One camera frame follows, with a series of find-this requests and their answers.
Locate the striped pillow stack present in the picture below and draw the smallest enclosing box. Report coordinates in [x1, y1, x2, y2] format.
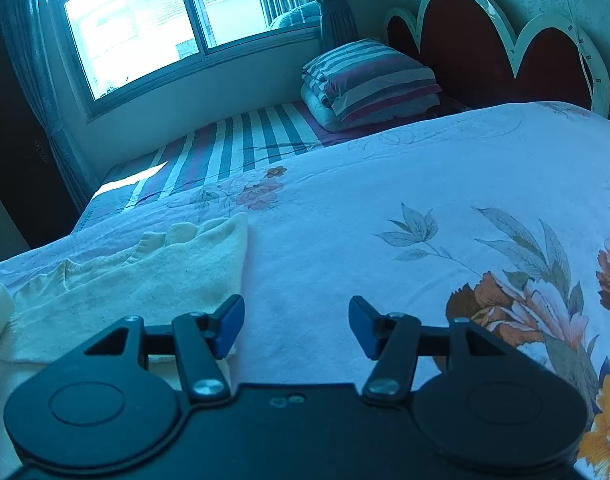
[300, 38, 443, 133]

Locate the floral bedspread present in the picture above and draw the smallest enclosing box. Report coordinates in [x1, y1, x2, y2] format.
[0, 101, 610, 480]

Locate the scalloped red headboard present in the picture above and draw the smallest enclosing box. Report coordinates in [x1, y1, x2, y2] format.
[384, 0, 610, 120]

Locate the striped bed sheet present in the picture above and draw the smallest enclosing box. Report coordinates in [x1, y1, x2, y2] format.
[75, 101, 336, 233]

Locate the tied grey curtain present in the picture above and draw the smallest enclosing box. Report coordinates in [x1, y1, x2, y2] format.
[290, 0, 361, 51]

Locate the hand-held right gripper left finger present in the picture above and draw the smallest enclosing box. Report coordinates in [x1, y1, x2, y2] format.
[60, 295, 246, 404]

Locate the cream towel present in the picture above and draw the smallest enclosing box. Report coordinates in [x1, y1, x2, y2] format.
[0, 212, 250, 391]

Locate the white cable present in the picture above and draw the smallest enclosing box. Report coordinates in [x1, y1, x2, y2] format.
[555, 0, 598, 98]

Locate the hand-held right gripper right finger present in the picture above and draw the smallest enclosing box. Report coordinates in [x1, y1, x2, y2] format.
[348, 295, 530, 403]

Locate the striped cushion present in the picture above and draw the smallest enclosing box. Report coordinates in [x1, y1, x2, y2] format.
[267, 1, 322, 31]

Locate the sliding glass window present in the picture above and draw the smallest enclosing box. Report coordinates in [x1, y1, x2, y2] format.
[35, 0, 321, 121]

